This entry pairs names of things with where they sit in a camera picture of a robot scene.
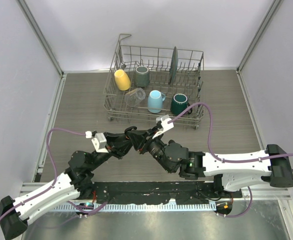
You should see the black earbud charging case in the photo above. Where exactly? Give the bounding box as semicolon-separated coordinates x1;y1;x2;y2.
124;126;137;136

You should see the grey-green mug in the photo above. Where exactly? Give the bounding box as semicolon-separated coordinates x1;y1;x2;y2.
134;66;150;88

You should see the dark teal mug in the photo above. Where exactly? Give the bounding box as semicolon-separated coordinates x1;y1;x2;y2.
170;93;190;116

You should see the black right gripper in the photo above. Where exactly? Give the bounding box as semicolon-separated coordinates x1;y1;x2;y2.
128;125;173;173

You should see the light blue mug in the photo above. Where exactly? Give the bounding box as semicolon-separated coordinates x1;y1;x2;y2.
147;90;166;114

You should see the yellow cup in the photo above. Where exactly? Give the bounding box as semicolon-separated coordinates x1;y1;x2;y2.
114;69;131;91

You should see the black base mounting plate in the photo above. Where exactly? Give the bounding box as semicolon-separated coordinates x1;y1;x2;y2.
92;181;243;205

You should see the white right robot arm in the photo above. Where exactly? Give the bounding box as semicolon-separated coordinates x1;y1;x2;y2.
124;126;293;198

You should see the grey wire dish rack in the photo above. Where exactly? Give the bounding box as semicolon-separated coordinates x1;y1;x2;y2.
103;33;205;122

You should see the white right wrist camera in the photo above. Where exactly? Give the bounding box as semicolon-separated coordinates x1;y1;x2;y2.
152;115;174;139

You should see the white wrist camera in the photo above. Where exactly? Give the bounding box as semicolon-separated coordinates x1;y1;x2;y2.
152;115;174;139
85;131;109;153

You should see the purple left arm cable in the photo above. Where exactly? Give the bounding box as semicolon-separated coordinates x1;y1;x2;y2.
0;127;111;240

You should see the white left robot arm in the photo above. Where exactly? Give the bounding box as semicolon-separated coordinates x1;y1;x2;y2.
0;131;133;240

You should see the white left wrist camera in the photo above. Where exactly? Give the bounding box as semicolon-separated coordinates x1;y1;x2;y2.
85;131;109;153

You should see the aluminium slotted rail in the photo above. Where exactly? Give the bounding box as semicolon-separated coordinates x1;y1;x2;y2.
42;202;217;213

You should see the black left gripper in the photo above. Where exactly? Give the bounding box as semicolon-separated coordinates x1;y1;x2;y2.
87;131;133;171

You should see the clear glass cup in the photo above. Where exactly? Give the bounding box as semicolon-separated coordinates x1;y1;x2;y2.
124;87;146;107

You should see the teal plate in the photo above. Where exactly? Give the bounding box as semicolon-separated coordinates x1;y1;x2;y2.
168;46;179;85

